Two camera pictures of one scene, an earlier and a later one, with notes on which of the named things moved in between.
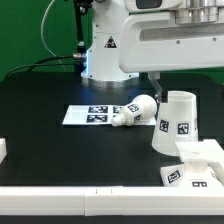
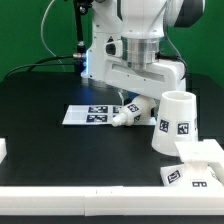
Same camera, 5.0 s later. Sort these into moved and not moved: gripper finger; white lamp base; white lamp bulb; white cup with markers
Moved: gripper finger
Not moved: white lamp bulb; white lamp base; white cup with markers
